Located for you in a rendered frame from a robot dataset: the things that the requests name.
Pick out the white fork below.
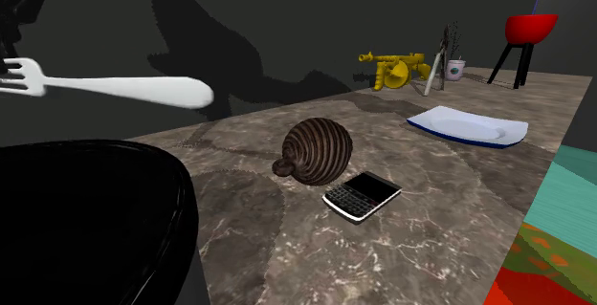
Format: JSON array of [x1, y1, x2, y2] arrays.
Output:
[[0, 57, 215, 110]]

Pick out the black bowl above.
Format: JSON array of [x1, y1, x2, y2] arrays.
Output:
[[0, 139, 201, 305]]

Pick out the brown ribbed vase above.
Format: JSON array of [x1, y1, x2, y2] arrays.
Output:
[[272, 117, 354, 187]]

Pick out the yellow toy gun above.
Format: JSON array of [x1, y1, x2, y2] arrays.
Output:
[[358, 52, 433, 92]]

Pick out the black keypad phone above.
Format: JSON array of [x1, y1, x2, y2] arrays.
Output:
[[321, 170, 403, 226]]

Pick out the grey leaning stick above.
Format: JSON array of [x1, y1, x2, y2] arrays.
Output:
[[422, 24, 452, 98]]

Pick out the white cup with dark twigs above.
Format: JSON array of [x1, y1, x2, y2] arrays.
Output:
[[443, 20, 467, 82]]

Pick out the white plate with blue rim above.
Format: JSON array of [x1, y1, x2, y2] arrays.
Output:
[[405, 105, 530, 150]]

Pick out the red bowl chair, black legs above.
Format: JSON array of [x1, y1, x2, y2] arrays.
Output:
[[486, 13, 560, 90]]

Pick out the multicoloured rug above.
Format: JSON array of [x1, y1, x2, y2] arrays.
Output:
[[482, 144, 597, 305]]

